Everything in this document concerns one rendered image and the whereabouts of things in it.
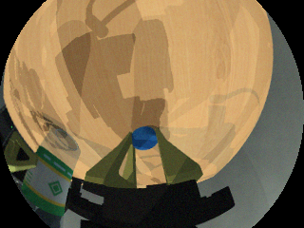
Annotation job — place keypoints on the blue bottle cap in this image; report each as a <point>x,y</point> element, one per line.
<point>144,138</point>

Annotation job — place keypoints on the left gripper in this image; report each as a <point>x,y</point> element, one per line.
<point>14,145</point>

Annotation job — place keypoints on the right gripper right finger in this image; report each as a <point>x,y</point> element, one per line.
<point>178,166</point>

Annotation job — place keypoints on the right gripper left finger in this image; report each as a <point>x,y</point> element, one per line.
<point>106,171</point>

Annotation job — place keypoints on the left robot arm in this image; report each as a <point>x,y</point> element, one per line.
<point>75,185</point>

